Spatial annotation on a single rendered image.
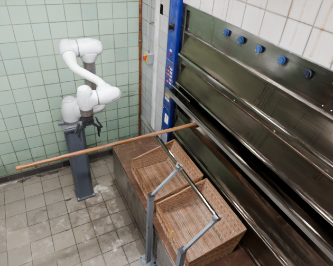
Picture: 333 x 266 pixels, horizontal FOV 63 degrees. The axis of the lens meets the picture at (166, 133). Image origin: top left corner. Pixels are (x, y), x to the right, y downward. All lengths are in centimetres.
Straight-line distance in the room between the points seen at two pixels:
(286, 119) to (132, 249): 199
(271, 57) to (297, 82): 21
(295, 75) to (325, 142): 36
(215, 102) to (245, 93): 36
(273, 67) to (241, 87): 27
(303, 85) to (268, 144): 43
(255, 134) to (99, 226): 197
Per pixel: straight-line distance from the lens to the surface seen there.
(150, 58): 293
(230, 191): 220
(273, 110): 166
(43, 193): 355
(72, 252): 302
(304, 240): 186
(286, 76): 160
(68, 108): 260
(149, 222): 233
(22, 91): 316
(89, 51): 229
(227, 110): 200
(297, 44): 152
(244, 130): 188
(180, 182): 270
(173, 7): 243
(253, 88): 176
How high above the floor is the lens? 255
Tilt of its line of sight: 37 degrees down
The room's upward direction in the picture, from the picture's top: 5 degrees clockwise
